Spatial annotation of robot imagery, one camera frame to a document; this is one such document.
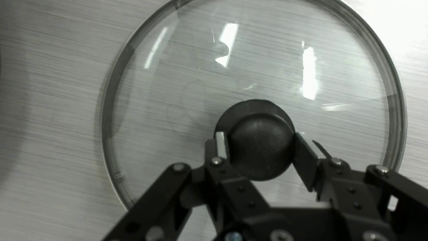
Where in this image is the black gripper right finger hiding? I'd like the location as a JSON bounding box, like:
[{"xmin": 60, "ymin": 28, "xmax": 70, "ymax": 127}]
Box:
[{"xmin": 291, "ymin": 131, "xmax": 428, "ymax": 241}]

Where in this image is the glass lid with black knob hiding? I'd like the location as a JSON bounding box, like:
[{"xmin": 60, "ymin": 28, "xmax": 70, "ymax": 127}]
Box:
[{"xmin": 100, "ymin": 0, "xmax": 406, "ymax": 212}]

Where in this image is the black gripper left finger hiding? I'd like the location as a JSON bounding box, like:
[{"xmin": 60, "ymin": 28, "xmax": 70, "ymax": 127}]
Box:
[{"xmin": 103, "ymin": 130, "xmax": 271, "ymax": 241}]

